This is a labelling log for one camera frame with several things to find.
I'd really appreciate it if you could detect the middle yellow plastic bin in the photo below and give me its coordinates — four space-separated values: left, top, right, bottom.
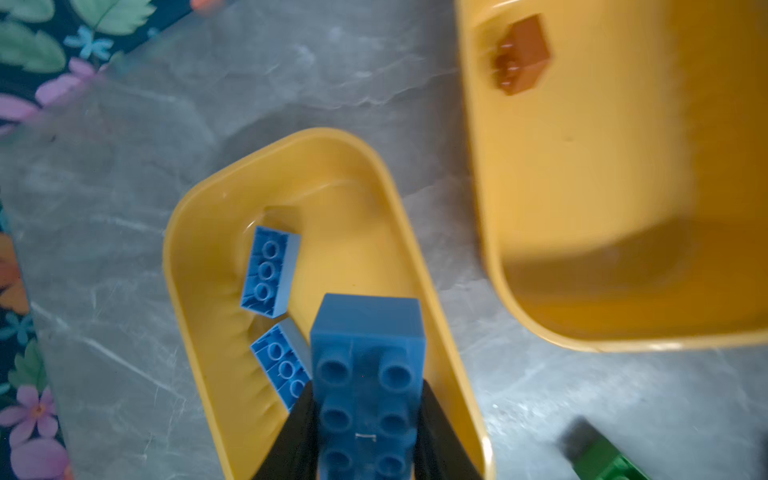
456 1 767 352

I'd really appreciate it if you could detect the brown lego small brick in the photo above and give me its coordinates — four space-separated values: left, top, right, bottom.
494 14 552 95

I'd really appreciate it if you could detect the blue lego brick top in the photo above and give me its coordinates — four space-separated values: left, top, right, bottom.
250 318 313 412

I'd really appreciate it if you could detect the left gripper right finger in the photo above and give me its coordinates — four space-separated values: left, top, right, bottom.
413 381 482 480

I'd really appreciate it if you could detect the left yellow plastic bin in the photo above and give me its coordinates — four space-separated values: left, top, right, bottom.
163 128 497 479

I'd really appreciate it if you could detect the blue long lego brick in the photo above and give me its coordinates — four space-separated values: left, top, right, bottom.
240 226 301 319

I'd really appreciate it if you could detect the yellow plastic bin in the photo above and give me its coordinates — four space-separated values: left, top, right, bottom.
163 128 497 479
456 1 767 352

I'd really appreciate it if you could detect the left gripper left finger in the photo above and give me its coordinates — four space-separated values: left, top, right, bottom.
252 381 318 480

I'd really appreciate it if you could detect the green long lego brick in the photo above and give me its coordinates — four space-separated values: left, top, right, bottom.
558 417 650 480

